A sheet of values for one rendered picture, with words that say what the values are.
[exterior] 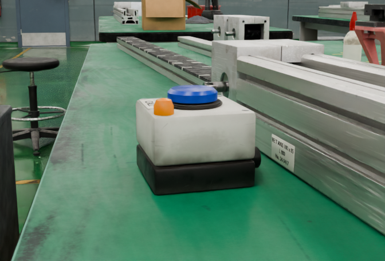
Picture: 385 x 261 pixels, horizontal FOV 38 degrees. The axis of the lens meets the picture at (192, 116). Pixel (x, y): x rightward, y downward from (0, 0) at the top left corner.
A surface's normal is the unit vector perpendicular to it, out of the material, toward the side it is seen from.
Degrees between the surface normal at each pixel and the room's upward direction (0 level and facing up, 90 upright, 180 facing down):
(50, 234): 0
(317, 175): 90
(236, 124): 90
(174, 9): 68
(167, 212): 0
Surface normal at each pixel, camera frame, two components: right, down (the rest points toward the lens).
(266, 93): -0.97, 0.05
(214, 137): 0.26, 0.20
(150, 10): 0.11, -0.18
